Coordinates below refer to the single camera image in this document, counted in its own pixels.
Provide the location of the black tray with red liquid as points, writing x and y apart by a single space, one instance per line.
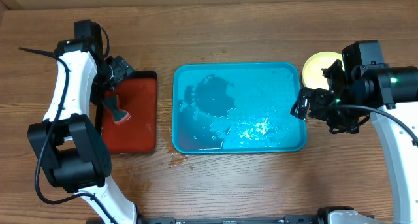
137 96

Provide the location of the teal plastic tray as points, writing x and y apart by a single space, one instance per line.
236 108

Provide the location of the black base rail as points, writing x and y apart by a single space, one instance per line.
288 219

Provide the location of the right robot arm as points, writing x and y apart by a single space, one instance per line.
362 87

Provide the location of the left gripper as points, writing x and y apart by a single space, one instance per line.
122 68

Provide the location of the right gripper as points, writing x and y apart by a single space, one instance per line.
317 104

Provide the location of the green plate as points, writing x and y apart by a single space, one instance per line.
312 74

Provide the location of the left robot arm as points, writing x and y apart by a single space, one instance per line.
72 159

